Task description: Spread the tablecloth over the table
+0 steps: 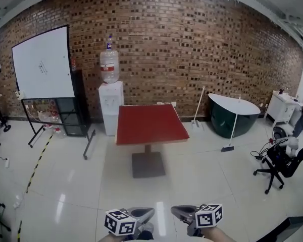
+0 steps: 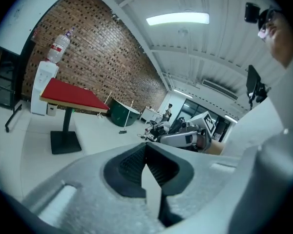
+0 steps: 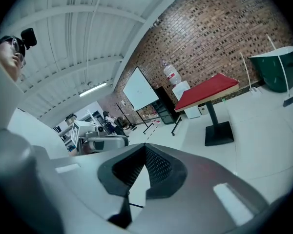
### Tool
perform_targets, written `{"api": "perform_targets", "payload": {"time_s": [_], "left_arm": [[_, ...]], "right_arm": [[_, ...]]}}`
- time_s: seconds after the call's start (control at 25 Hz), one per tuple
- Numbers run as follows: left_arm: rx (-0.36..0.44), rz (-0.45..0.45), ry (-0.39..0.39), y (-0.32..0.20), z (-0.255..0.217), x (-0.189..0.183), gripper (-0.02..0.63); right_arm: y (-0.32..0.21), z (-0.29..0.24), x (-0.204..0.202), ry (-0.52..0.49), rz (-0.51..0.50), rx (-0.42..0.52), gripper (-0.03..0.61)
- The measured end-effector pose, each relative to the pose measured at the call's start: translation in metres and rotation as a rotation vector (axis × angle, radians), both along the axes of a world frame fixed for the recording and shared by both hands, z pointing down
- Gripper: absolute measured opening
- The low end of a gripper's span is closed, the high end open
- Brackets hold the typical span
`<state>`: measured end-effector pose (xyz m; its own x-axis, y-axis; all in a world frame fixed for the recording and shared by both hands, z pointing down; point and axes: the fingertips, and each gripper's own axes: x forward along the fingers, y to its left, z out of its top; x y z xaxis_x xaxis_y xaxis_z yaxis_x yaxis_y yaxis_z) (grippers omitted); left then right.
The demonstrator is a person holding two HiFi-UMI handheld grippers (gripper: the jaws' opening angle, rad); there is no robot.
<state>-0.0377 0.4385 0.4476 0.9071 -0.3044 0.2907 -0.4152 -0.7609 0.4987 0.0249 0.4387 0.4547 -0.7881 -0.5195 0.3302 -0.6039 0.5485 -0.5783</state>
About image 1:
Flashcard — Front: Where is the black tripod stand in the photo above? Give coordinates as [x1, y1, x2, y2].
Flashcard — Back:
[0, 70, 12, 134]

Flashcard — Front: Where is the grey cloth bundle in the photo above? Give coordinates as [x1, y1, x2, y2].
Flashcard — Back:
[279, 136, 300, 159]

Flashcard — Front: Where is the white flat mop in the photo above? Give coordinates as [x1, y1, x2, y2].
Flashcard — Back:
[190, 85, 207, 132]

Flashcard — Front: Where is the person's grey shoe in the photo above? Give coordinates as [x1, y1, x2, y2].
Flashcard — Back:
[137, 222, 155, 242]

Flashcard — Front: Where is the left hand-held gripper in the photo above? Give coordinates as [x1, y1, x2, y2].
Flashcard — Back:
[105, 206, 156, 236]

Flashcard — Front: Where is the person's right forearm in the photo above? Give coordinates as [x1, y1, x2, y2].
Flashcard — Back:
[203, 226, 237, 242]

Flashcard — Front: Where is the whiteboard on black stand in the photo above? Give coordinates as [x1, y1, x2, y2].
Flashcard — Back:
[11, 24, 97, 161]

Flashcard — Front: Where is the white side cabinet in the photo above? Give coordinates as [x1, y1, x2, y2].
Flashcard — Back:
[264, 90, 303, 128]

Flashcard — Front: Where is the yellow black floor tape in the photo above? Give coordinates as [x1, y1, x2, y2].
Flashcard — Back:
[26, 133, 54, 194]

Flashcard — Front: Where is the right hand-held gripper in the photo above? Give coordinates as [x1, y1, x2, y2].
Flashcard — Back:
[170, 203, 224, 237]

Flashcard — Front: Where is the empty clear water jug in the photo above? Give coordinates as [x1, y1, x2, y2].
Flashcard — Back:
[37, 110, 54, 126]
[51, 111, 62, 125]
[54, 127, 67, 139]

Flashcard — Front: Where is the round grey fan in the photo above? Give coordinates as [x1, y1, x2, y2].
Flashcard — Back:
[272, 125, 290, 143]

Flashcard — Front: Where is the black box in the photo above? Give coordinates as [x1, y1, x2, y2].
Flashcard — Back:
[272, 215, 303, 242]

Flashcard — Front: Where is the white water dispenser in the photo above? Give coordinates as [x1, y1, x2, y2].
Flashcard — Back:
[98, 81, 125, 137]

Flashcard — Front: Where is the dark green white-top counter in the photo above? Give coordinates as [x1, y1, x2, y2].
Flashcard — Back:
[208, 92, 262, 139]

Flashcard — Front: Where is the black glass cabinet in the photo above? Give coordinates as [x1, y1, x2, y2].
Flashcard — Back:
[56, 69, 92, 138]

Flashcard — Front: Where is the black office chair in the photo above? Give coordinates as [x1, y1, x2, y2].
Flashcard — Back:
[252, 134, 303, 195]

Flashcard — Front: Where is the large clear water jug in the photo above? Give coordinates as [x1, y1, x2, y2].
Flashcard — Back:
[99, 49, 120, 85]

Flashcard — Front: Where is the white-handled broom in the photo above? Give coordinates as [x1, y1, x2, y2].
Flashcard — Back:
[220, 94, 242, 153]

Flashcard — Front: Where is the red table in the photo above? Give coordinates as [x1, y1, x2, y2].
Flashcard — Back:
[114, 103, 191, 179]

